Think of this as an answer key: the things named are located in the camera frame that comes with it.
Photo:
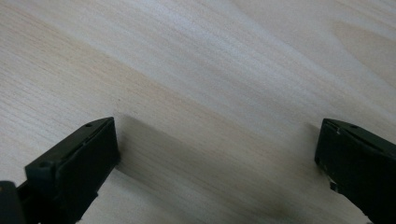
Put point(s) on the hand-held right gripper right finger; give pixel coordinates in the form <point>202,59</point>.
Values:
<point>361,165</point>

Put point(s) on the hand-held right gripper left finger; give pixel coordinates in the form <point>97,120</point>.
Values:
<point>74,168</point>

